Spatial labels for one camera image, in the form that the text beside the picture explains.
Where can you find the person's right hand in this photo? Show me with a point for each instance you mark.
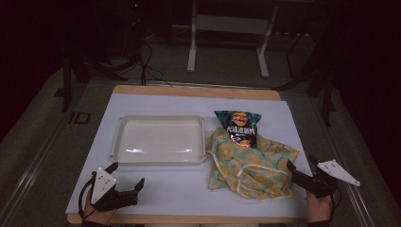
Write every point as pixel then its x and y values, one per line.
pixel 317 209

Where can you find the person's left hand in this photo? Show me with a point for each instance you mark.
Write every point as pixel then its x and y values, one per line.
pixel 98 215

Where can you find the wooden table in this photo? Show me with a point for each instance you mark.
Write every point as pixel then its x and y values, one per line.
pixel 195 91

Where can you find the white metal stand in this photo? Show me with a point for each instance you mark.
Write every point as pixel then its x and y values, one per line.
pixel 231 24

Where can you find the dark teal chip bag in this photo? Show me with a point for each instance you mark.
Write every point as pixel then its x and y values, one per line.
pixel 241 127

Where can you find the black metal stand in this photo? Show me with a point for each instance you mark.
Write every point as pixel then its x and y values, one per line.
pixel 327 94
pixel 66 82

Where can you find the white plastic tray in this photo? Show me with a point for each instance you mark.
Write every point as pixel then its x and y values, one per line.
pixel 159 140

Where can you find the green yellow patterned cloth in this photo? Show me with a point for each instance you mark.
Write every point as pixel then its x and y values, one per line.
pixel 252 167

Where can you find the white table sheet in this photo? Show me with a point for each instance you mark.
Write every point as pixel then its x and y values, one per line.
pixel 176 189

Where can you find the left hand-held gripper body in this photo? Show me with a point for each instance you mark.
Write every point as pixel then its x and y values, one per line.
pixel 102 186

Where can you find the black floor bracket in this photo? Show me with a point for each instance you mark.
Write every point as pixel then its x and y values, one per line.
pixel 79 118

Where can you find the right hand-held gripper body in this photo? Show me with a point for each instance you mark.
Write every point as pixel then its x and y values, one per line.
pixel 334 172

